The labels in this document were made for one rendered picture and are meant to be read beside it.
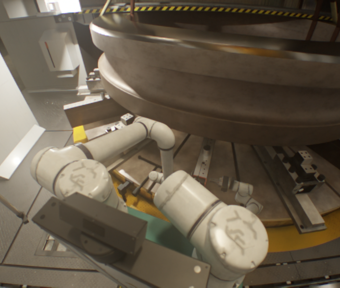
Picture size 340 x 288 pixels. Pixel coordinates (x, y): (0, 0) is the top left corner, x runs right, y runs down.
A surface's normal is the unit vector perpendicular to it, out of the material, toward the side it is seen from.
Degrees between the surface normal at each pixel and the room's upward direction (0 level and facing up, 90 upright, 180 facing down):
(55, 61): 90
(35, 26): 90
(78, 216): 61
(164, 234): 0
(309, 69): 90
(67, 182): 8
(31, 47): 90
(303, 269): 0
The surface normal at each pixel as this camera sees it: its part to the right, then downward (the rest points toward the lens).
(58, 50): 0.02, 0.68
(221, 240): -0.04, -0.63
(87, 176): 0.16, -0.72
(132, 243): -0.32, 0.20
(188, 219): -0.52, -0.19
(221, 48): -0.22, -0.07
